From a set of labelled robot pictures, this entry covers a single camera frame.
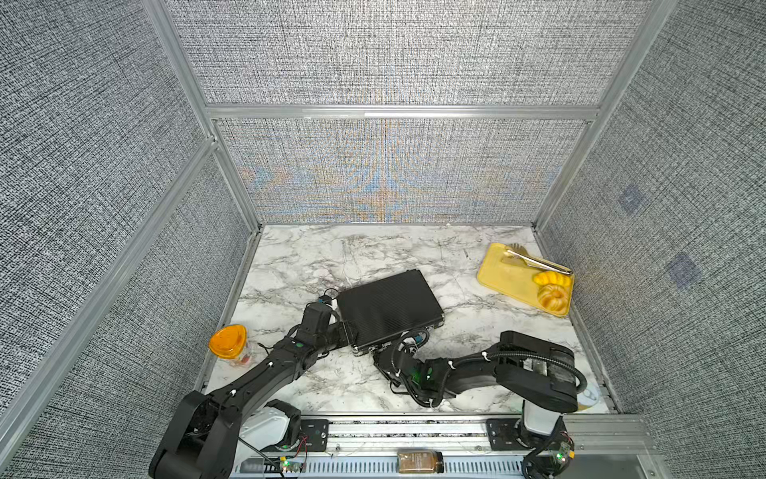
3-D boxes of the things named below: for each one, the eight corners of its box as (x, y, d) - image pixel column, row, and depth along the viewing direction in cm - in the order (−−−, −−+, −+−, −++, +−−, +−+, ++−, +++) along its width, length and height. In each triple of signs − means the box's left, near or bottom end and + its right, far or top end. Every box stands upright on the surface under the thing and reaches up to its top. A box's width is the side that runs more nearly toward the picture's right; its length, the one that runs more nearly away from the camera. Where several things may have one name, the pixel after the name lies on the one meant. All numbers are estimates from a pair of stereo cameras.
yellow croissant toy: (535, 284, 102) (538, 281, 100) (531, 274, 105) (533, 270, 103) (569, 284, 102) (572, 281, 100) (564, 274, 105) (567, 270, 103)
